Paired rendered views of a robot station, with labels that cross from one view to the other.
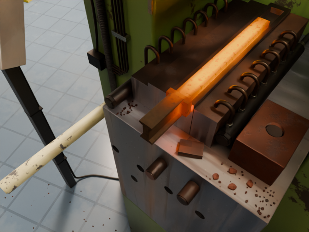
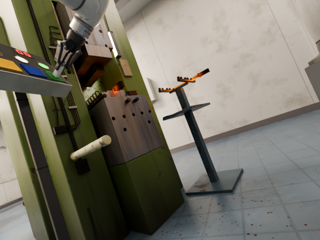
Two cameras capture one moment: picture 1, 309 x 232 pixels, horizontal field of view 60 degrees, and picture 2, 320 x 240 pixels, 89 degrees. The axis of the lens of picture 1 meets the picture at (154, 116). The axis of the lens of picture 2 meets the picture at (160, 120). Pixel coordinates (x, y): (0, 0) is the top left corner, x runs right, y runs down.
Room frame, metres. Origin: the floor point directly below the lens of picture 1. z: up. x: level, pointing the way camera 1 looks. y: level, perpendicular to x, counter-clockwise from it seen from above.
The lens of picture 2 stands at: (0.05, 1.15, 0.56)
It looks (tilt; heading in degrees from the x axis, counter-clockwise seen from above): 5 degrees up; 272
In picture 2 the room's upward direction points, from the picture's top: 21 degrees counter-clockwise
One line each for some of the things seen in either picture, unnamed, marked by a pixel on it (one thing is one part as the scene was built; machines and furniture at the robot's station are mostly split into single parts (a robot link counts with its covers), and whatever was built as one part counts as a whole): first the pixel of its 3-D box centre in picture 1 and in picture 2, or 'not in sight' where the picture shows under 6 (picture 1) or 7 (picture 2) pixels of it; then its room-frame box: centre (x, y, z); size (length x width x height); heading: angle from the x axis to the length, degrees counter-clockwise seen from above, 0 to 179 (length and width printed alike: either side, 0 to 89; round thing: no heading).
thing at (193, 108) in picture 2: not in sight; (187, 111); (-0.16, -0.34, 0.67); 0.40 x 0.30 x 0.02; 55
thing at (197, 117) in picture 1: (226, 55); (102, 105); (0.50, -0.16, 0.96); 0.42 x 0.20 x 0.09; 140
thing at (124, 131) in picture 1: (225, 133); (117, 133); (0.47, -0.21, 0.69); 0.56 x 0.38 x 0.45; 140
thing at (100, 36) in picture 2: not in sight; (84, 40); (0.47, -0.20, 1.56); 0.42 x 0.39 x 0.40; 140
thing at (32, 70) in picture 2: not in sight; (33, 72); (0.52, 0.49, 1.01); 0.07 x 0.05 x 0.07; 75
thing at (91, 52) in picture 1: (97, 59); (59, 130); (0.68, 0.18, 0.80); 0.06 x 0.03 x 0.04; 50
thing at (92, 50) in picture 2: not in sight; (88, 65); (0.50, -0.16, 1.32); 0.42 x 0.20 x 0.10; 140
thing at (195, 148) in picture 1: (191, 148); not in sight; (0.27, -0.07, 0.92); 0.04 x 0.03 x 0.01; 78
